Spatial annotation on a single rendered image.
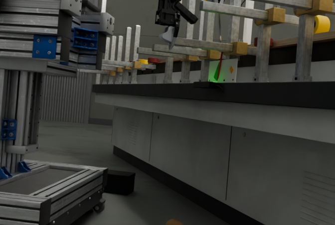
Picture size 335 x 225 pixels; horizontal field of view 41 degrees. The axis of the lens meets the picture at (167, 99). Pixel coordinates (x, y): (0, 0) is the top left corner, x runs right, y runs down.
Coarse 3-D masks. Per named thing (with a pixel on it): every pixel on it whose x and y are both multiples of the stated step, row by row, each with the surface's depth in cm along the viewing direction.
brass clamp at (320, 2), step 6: (318, 0) 139; (324, 0) 139; (330, 0) 140; (312, 6) 141; (318, 6) 139; (324, 6) 139; (330, 6) 140; (294, 12) 151; (300, 12) 147; (306, 12) 144; (312, 12) 143; (318, 12) 142; (324, 12) 141
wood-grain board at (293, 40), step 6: (318, 36) 168; (324, 36) 164; (330, 36) 161; (276, 42) 193; (282, 42) 189; (288, 42) 185; (294, 42) 181; (318, 42) 172; (270, 48) 201; (162, 60) 329; (174, 60) 305
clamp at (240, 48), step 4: (236, 44) 186; (240, 44) 186; (244, 44) 186; (236, 48) 185; (240, 48) 186; (244, 48) 186; (224, 52) 195; (228, 52) 192; (232, 52) 188; (236, 52) 185; (240, 52) 186; (244, 52) 186
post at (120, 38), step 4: (120, 36) 380; (120, 40) 380; (120, 44) 380; (120, 48) 380; (120, 52) 380; (120, 56) 381; (116, 60) 382; (120, 60) 381; (116, 72) 380; (116, 76) 380; (116, 80) 380
